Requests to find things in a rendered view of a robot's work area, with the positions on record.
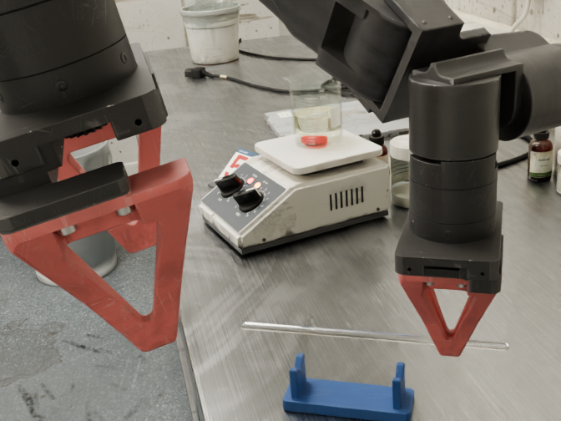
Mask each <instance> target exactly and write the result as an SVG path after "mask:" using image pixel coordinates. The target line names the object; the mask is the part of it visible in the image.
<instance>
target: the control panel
mask: <svg viewBox="0 0 561 421"><path fill-rule="evenodd" d="M232 174H236V175H237V176H238V177H240V178H242V179H243V181H244V184H243V186H242V188H241V189H240V190H239V191H241V190H245V189H248V188H250V187H255V184H257V183H260V186H259V187H257V188H256V189H257V190H258V191H261V192H262V194H263V196H264V198H263V200H262V202H261V203H260V204H259V205H258V206H257V207H256V208H255V209H254V210H251V211H249V212H241V211H240V209H239V205H238V204H237V202H236V201H235V199H234V198H233V197H232V196H231V197H227V198H225V197H223V196H222V195H221V194H220V189H219V188H218V186H217V187H216V188H214V189H213V190H212V191H211V192H210V193H209V194H208V195H207V196H206V197H205V198H204V199H202V202H204V203H205V204H206V205H207V206H208V207H209V208H210V209H211V210H212V211H213V212H215V213H216V214H217V215H218V216H219V217H221V218H222V219H223V220H224V221H226V222H227V223H228V224H229V225H230V226H232V227H233V228H234V229H235V230H236V231H238V232H239V231H241V230H242V229H243V228H244V227H245V226H247V225H248V224H249V223H250V222H251V221H252V220H254V219H255V218H256V217H257V216H258V215H259V214H260V213H261V212H262V211H263V210H264V209H265V208H266V207H267V206H269V205H270V204H271V203H272V202H273V201H274V200H276V199H277V198H278V197H279V196H280V195H281V194H282V193H284V192H285V191H286V188H284V187H283V186H281V185H279V184H278V183H276V182H275V181H273V180H272V179H270V178H269V177H267V176H266V175H264V174H262V173H261V172H259V171H258V170H257V169H255V168H253V167H252V166H250V165H248V164H247V163H244V164H243V165H241V166H240V167H239V168H238V169H237V170H235V171H234V172H233V173H232ZM250 178H253V181H252V182H250V183H248V179H250Z"/></svg>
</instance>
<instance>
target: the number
mask: <svg viewBox="0 0 561 421"><path fill-rule="evenodd" d="M250 158H251V157H249V156H247V155H243V154H241V153H238V152H237V153H236V155H235V157H234V158H233V159H232V161H231V162H230V163H229V165H228V166H227V167H226V169H225V171H224V172H223V174H222V175H221V176H220V177H223V176H226V175H230V174H231V173H232V172H233V171H234V170H235V169H237V168H238V167H239V166H240V165H241V164H242V163H244V162H245V161H246V160H249V159H250Z"/></svg>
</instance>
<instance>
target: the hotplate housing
mask: <svg viewBox="0 0 561 421"><path fill-rule="evenodd" d="M244 163H247V164H248V165H250V166H252V167H253V168H255V169H257V170H258V171H259V172H261V173H262V174H264V175H266V176H267V177H269V178H270V179H272V180H273V181H275V182H276V183H278V184H279V185H281V186H283V187H284V188H286V191H285V192H284V193H282V194H281V195H280V196H279V197H278V198H277V199H276V200H274V201H273V202H272V203H271V204H270V205H269V206H267V207H266V208H265V209H264V210H263V211H262V212H261V213H260V214H259V215H258V216H257V217H256V218H255V219H254V220H252V221H251V222H250V223H249V224H248V225H247V226H245V227H244V228H243V229H242V230H241V231H239V232H238V231H236V230H235V229H234V228H233V227H232V226H230V225H229V224H228V223H227V222H226V221H224V220H223V219H222V218H221V217H219V216H218V215H217V214H216V213H215V212H213V211H212V210H211V209H210V208H209V207H208V206H207V205H206V204H205V203H204V202H202V201H201V204H200V205H199V208H200V214H201V215H202V217H203V220H204V221H205V222H206V223H207V224H208V225H209V226H211V227H212V228H213V229H214V230H215V231H216V232H217V233H219V234H220V235H221V236H222V237H223V238H224V239H225V240H226V241H228V242H229V243H230V244H231V245H232V246H233V247H234V248H235V249H236V250H237V251H238V252H239V253H240V254H241V255H244V254H248V253H251V252H254V251H259V250H263V249H266V248H269V247H273V246H278V245H281V244H285V243H287V242H291V241H296V240H300V239H302V238H306V237H309V236H314V235H318V234H321V233H324V232H328V231H333V230H336V229H339V228H342V227H346V226H351V225H355V224H357V223H361V222H364V221H369V220H373V219H376V218H379V217H382V216H388V208H389V206H390V178H389V165H387V164H386V162H384V161H381V160H379V159H377V158H375V157H373V158H370V159H366V160H360V161H357V162H352V163H349V164H345V165H339V166H335V167H331V168H328V169H324V170H318V171H314V172H311V173H307V174H304V175H294V174H292V173H290V172H289V171H287V170H285V169H283V168H282V167H280V166H279V165H277V164H275V163H274V162H272V161H270V160H268V159H267V158H266V157H264V156H263V155H257V156H253V157H251V158H250V159H249V160H246V161H245V162H244ZM244 163H242V164H241V165H243V164H244ZM239 167H240V166H239ZM239 167H238V168H239ZM238 168H237V169H238ZM237 169H235V170H237ZM235 170H234V171H235ZM234 171H233V172H234ZM233 172H232V173H233ZM232 173H231V174H232Z"/></svg>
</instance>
